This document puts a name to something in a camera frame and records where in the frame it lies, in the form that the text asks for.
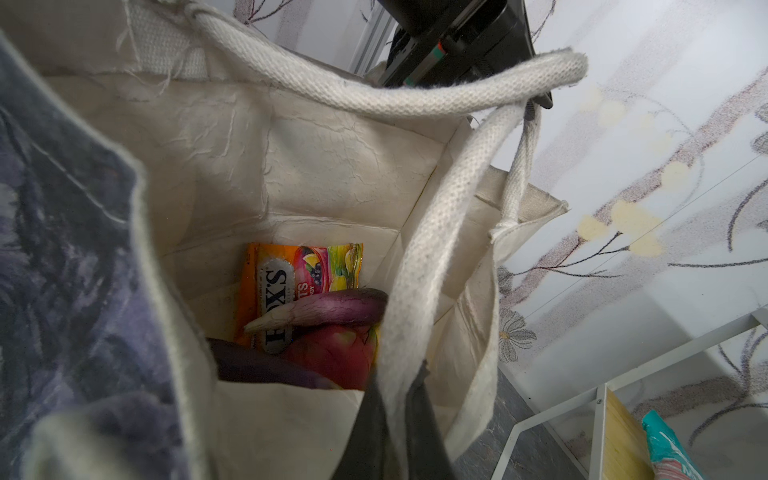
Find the cream canvas tote bag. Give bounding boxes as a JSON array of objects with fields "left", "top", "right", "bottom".
[{"left": 1, "top": 1, "right": 588, "bottom": 479}]

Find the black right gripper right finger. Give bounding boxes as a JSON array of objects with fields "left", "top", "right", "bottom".
[{"left": 405, "top": 362, "right": 455, "bottom": 480}]

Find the orange candy bag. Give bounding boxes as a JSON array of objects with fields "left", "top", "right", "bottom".
[{"left": 234, "top": 243, "right": 364, "bottom": 355}]

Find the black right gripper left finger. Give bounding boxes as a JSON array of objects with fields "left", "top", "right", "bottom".
[{"left": 331, "top": 371, "right": 399, "bottom": 480}]

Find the white wooden two-tier shelf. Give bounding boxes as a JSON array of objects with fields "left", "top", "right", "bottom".
[{"left": 491, "top": 307, "right": 767, "bottom": 480}]

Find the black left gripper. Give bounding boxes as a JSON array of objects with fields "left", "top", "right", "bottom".
[{"left": 379, "top": 0, "right": 535, "bottom": 88}]

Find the pink dragon fruit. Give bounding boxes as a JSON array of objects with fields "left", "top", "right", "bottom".
[{"left": 279, "top": 325, "right": 379, "bottom": 391}]

